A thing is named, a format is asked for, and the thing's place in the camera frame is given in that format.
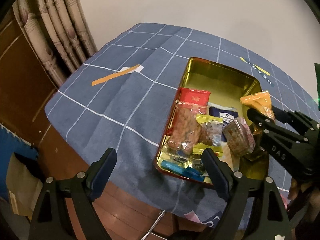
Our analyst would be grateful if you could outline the orange snack packet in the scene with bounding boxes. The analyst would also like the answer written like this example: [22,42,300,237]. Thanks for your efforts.
[240,91,276,120]

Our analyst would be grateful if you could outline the blue soda crackers pack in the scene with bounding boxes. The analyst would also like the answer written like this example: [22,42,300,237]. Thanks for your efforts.
[208,102,239,124]

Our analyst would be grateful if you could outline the pink cake snack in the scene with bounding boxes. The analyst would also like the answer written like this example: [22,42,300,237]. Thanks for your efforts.
[222,117,255,157]

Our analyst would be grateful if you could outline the yellow chocolate candy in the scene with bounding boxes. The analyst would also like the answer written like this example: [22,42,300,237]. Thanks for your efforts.
[193,114,224,158]

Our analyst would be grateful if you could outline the clear bag of peanuts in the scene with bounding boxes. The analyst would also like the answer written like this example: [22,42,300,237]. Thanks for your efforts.
[165,100,207,157]

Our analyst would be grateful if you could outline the person's right hand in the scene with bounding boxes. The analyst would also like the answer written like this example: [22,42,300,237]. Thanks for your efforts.
[287,178,319,225]

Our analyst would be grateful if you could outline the brown paper bag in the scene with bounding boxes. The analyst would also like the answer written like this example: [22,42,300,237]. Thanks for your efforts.
[5,153,43,219]

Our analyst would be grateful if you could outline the gold toffee tin box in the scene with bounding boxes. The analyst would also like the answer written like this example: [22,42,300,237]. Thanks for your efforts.
[155,57,269,188]

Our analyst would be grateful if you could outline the red snack packet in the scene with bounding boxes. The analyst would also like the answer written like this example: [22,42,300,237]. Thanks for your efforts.
[179,87,210,106]

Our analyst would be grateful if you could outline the blue grid tablecloth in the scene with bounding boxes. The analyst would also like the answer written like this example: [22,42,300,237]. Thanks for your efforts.
[45,23,319,226]

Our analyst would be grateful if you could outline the clear pack brown snack bars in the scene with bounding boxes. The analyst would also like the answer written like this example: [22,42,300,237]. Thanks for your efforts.
[160,157,208,181]

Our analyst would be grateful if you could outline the blue foam floor mat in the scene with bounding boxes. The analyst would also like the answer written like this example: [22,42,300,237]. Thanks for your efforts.
[0,123,38,201]

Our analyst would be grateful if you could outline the beige patterned curtain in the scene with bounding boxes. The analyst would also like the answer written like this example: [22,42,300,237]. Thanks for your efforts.
[12,0,97,87]

